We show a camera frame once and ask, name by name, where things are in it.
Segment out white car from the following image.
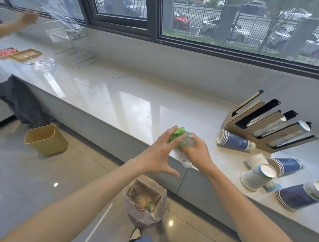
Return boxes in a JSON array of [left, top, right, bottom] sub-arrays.
[[198, 17, 251, 42]]

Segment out waste bin with plastic bag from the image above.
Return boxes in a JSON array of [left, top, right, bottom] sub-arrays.
[[123, 175, 168, 226]]

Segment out clear plastic scrap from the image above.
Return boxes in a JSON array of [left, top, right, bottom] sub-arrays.
[[110, 68, 132, 79]]

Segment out grey car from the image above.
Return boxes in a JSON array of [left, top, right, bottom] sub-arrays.
[[264, 24, 299, 51]]

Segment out wooden tray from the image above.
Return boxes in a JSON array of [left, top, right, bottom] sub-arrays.
[[9, 48, 43, 62]]

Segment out stack of blue paper cups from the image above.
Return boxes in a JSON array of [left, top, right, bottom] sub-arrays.
[[216, 129, 256, 151]]

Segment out person's right forearm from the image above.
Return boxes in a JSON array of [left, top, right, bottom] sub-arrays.
[[202, 162, 293, 242]]

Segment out person's left forearm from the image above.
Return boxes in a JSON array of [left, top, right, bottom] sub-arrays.
[[0, 158, 145, 242]]

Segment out green bundle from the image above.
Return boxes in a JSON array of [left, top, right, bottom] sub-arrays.
[[167, 126, 198, 168]]

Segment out large blue paper cup stack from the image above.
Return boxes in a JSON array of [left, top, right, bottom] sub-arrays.
[[275, 181, 319, 212]]

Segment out short blue paper cup stack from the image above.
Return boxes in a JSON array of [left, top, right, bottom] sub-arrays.
[[267, 158, 304, 178]]

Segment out clear plastic film sheet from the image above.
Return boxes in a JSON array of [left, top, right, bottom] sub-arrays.
[[35, 0, 86, 34]]

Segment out person's left hand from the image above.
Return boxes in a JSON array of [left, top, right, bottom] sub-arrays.
[[135, 126, 188, 178]]

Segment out small white paper cup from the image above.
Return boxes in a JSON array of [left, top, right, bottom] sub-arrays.
[[246, 153, 268, 170]]

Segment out red car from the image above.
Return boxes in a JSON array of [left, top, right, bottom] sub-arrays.
[[173, 10, 191, 31]]

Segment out dark window frame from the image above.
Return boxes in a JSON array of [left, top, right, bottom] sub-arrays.
[[0, 0, 319, 80]]

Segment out person's right hand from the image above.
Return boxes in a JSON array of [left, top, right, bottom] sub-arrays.
[[179, 133, 214, 173]]

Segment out crumpled clear plastic wrap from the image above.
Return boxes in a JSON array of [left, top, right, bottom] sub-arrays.
[[30, 57, 56, 73]]

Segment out black metal fence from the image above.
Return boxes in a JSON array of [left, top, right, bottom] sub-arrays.
[[96, 0, 319, 61]]

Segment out light blue printed paper cup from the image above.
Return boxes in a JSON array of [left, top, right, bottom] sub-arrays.
[[252, 164, 282, 192]]

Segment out pale cups in dispenser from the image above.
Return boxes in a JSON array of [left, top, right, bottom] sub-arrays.
[[282, 120, 311, 134]]

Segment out wooden cup dispenser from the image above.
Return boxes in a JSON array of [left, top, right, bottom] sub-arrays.
[[221, 90, 319, 153]]

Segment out person's shoe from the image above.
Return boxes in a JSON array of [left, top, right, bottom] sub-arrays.
[[129, 226, 143, 242]]

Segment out beige waste bin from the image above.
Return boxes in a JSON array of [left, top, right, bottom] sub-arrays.
[[24, 124, 68, 157]]

